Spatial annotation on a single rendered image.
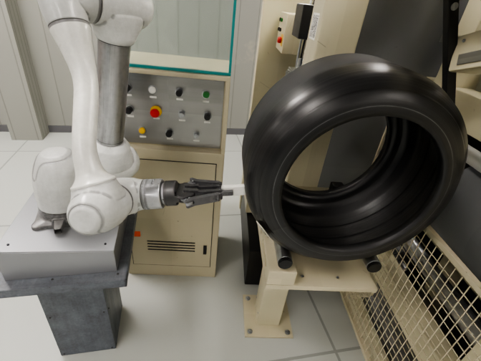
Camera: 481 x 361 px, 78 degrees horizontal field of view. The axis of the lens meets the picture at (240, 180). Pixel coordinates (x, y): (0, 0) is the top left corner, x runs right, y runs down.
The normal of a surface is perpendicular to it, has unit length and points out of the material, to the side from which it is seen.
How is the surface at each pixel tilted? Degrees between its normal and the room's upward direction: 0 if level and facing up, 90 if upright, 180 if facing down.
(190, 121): 90
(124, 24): 108
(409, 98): 79
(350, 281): 0
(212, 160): 90
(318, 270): 0
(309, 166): 90
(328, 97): 51
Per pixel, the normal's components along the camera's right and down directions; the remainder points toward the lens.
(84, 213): 0.04, 0.39
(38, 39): 0.20, 0.53
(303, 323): 0.10, -0.85
